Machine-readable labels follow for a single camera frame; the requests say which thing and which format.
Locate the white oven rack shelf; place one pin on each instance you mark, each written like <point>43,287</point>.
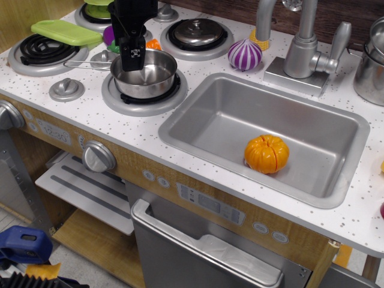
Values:
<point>101,195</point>

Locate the steel pot right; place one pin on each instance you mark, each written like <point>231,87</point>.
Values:
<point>368,81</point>

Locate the silver stove knob front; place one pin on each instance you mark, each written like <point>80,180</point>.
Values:
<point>66,90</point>

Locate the grey dishwasher door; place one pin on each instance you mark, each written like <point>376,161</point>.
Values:
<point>173,258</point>

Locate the orange toy vegetable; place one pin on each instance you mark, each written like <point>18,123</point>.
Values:
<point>153,44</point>

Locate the silver oven dial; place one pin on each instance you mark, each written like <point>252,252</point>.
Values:
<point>97,158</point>

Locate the black coil burner left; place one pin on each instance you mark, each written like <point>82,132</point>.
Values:
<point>41,50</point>

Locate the green plastic cutting board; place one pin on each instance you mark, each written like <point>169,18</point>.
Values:
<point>67,33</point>

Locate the blue clamp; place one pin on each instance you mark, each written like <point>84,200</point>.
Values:
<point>24,245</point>

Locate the silver toy faucet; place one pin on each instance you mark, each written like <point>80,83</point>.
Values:
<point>305,69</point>

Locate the silver stove knob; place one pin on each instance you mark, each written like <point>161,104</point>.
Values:
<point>103,59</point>
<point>166,14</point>
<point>66,90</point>

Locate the green toy dish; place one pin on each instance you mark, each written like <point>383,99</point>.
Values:
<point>97,8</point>

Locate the silver stove knob middle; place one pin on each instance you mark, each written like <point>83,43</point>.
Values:
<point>103,59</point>

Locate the small steel pan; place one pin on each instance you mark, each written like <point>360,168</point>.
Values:
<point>147,77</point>

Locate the orange toy pumpkin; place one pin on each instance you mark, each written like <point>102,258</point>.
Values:
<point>266,154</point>

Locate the grey oven door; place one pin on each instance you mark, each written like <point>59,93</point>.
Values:
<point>20,201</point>

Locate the purple toy at edge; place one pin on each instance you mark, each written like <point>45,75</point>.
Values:
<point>382,210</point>

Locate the yellow toy corn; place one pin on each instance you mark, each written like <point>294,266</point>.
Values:
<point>264,45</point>

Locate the silver dial left edge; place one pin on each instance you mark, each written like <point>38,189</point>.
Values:
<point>10,116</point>

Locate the purple white toy onion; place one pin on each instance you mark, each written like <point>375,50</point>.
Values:
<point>244,55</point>

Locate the purple toy eggplant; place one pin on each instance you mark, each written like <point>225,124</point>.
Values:
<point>108,36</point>

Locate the steel pot lid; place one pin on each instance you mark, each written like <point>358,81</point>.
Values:
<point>198,32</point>

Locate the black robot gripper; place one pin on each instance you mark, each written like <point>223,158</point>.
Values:
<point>128,18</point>

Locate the clear faucet knob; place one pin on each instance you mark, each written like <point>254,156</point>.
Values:
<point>292,5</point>

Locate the silver stove knob back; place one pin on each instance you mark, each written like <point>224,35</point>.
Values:
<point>166,14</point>

